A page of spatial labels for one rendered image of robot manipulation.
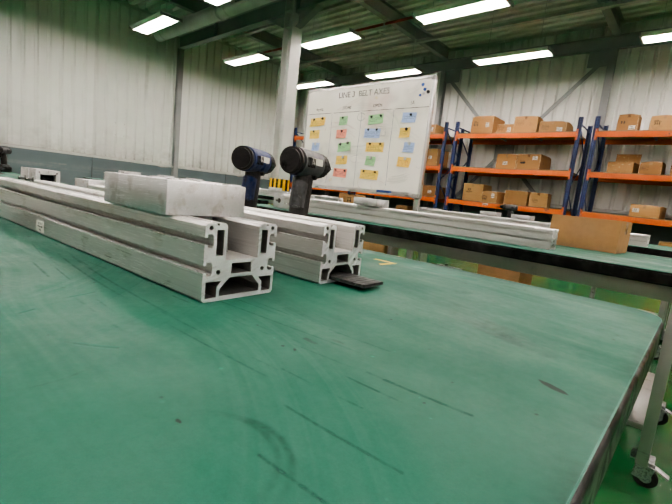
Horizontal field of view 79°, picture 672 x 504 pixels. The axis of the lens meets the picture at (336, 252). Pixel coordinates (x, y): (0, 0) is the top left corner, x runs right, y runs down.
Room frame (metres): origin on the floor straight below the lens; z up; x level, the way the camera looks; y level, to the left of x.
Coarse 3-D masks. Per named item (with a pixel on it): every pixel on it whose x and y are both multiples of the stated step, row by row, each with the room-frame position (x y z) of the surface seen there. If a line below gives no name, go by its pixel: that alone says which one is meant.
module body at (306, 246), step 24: (264, 216) 0.64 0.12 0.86; (288, 216) 0.71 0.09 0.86; (288, 240) 0.61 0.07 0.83; (312, 240) 0.58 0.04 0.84; (336, 240) 0.64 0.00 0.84; (360, 240) 0.64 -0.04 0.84; (288, 264) 0.60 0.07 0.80; (312, 264) 0.58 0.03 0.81; (336, 264) 0.60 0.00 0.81; (360, 264) 0.64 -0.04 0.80
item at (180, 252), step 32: (0, 192) 0.87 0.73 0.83; (32, 192) 0.75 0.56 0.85; (64, 192) 0.66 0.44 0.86; (96, 192) 0.75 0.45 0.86; (32, 224) 0.75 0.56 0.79; (64, 224) 0.66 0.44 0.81; (96, 224) 0.58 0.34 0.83; (128, 224) 0.52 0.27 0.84; (160, 224) 0.47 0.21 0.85; (192, 224) 0.43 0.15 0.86; (224, 224) 0.43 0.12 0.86; (256, 224) 0.48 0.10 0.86; (96, 256) 0.57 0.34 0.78; (128, 256) 0.52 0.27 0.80; (160, 256) 0.49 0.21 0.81; (192, 256) 0.43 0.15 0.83; (224, 256) 0.44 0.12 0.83; (256, 256) 0.47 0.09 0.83; (192, 288) 0.43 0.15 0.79; (224, 288) 0.47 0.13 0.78; (256, 288) 0.48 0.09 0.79
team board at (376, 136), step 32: (320, 96) 4.35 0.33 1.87; (352, 96) 4.06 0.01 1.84; (384, 96) 3.81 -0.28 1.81; (416, 96) 3.58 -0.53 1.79; (320, 128) 4.32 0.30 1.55; (352, 128) 4.03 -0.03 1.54; (384, 128) 3.78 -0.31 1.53; (416, 128) 3.56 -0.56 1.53; (352, 160) 4.00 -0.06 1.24; (384, 160) 3.75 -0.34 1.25; (416, 160) 3.53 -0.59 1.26; (384, 192) 3.65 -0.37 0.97; (416, 192) 3.50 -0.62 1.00
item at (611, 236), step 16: (560, 224) 2.04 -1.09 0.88; (576, 224) 1.99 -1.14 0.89; (592, 224) 1.94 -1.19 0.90; (608, 224) 1.90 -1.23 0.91; (624, 224) 1.89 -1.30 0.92; (560, 240) 2.03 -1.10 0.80; (576, 240) 1.98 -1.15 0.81; (592, 240) 1.93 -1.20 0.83; (608, 240) 1.89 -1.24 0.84; (624, 240) 1.93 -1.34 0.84; (480, 272) 3.83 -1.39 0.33; (496, 272) 3.73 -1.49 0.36; (512, 272) 3.62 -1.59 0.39
